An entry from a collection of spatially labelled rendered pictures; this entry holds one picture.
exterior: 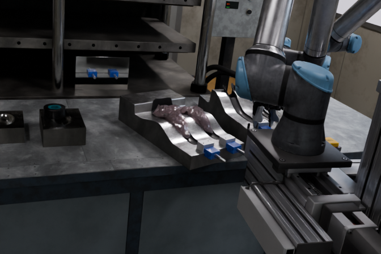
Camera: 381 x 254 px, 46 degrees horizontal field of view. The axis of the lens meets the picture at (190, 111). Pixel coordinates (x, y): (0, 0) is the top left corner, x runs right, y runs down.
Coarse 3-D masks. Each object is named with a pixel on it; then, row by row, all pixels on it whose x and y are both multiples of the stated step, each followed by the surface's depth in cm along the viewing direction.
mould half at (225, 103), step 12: (204, 96) 215; (216, 96) 200; (228, 96) 199; (204, 108) 212; (216, 108) 200; (228, 108) 194; (252, 108) 198; (216, 120) 200; (228, 120) 189; (240, 120) 183; (228, 132) 189; (240, 132) 179
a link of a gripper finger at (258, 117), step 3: (258, 108) 172; (261, 108) 171; (258, 111) 173; (261, 111) 171; (255, 114) 173; (258, 114) 172; (261, 114) 171; (252, 117) 174; (255, 117) 173; (258, 117) 172; (261, 117) 170; (255, 120) 173; (258, 120) 172; (261, 120) 170; (255, 123) 175; (255, 126) 175
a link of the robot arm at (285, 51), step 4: (284, 48) 154; (284, 52) 152; (288, 52) 152; (292, 52) 152; (296, 52) 152; (288, 56) 151; (292, 56) 151; (296, 56) 151; (288, 60) 151; (292, 60) 151; (296, 60) 151; (288, 64) 152
